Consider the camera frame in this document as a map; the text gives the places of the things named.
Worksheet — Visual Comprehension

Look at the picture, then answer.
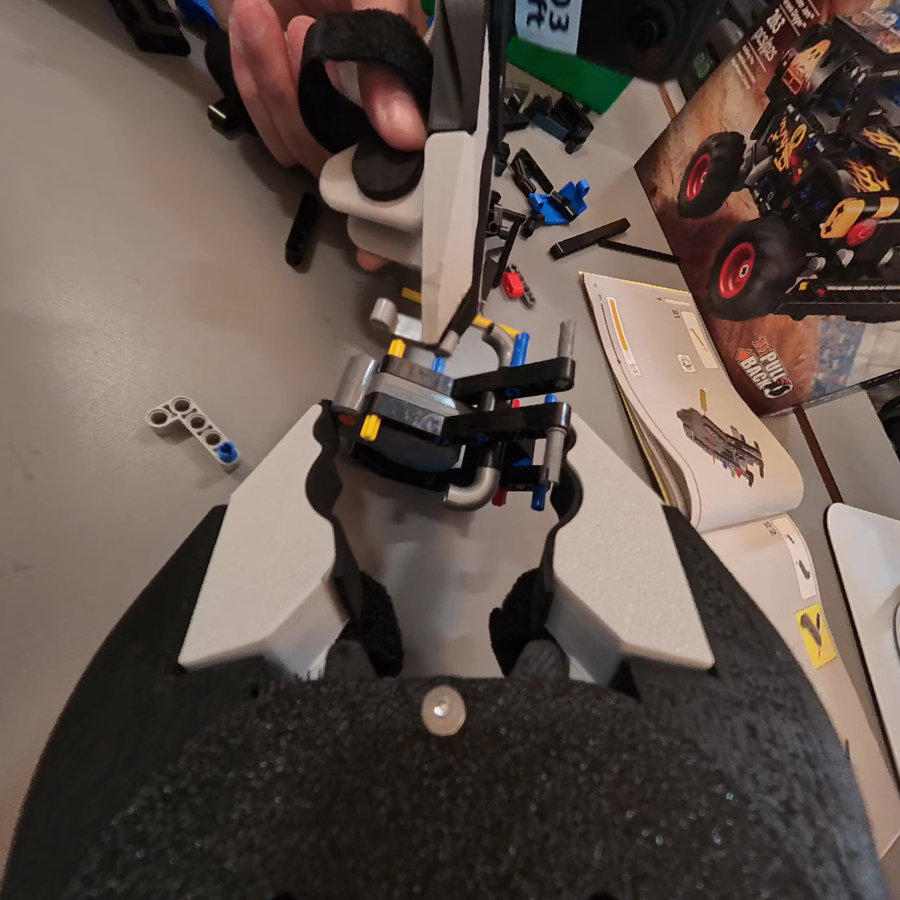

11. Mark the white folded cloth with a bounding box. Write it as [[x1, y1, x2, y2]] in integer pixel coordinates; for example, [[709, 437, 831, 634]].
[[580, 270, 900, 862]]

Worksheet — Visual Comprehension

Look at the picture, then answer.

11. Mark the long black lego beam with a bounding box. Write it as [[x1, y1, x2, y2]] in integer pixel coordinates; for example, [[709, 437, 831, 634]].
[[548, 217, 631, 261]]

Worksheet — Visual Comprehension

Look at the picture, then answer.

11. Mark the green plastic bin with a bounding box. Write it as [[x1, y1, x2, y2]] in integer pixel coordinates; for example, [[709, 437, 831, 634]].
[[506, 34, 635, 115]]

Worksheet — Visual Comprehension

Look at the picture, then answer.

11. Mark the short black lego beam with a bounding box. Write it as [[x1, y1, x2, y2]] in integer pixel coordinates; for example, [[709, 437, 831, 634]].
[[284, 190, 322, 269]]

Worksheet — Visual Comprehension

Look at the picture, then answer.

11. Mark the lego set box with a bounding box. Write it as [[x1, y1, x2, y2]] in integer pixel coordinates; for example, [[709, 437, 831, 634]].
[[635, 0, 900, 417]]

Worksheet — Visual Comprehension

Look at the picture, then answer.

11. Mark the black lego axle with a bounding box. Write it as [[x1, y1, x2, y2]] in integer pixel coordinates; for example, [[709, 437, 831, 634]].
[[600, 238, 681, 265]]

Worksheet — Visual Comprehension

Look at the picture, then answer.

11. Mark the white tray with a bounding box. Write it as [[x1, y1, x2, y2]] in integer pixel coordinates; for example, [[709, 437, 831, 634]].
[[826, 502, 900, 746]]

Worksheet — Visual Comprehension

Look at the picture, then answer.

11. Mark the grey angled lego beam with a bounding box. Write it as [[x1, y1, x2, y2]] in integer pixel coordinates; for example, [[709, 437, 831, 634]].
[[145, 396, 241, 473]]

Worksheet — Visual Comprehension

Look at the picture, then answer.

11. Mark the person's left hand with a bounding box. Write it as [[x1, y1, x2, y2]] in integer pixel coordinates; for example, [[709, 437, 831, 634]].
[[228, 0, 430, 273]]

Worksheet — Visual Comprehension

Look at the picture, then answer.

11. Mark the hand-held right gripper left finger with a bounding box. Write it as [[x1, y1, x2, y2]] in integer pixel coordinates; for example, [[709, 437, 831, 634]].
[[178, 401, 367, 682]]

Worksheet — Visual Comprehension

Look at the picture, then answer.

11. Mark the black lego panel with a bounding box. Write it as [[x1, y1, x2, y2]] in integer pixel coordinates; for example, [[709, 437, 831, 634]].
[[109, 0, 192, 58]]

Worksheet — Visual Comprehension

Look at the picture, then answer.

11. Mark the blue lego panel piece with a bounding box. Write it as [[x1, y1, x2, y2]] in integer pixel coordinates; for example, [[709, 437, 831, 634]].
[[527, 179, 592, 227]]

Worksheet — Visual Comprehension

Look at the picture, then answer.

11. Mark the partly built lego vehicle frame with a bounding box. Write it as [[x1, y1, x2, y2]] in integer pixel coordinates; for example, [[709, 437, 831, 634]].
[[334, 320, 579, 510]]

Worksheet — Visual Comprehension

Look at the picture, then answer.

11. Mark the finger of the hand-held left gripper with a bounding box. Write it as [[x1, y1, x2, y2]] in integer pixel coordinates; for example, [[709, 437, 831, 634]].
[[420, 0, 509, 354]]

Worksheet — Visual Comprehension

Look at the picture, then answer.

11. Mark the pile of loose lego pieces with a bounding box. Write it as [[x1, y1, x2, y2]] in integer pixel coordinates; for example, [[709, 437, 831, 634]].
[[492, 81, 597, 201]]

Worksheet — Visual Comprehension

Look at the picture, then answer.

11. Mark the grey connector with yellow axle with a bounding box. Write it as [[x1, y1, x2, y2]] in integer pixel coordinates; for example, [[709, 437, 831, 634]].
[[369, 285, 495, 340]]

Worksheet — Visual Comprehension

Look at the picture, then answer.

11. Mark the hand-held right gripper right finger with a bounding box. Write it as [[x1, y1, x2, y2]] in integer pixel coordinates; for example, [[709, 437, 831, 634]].
[[541, 413, 715, 686]]

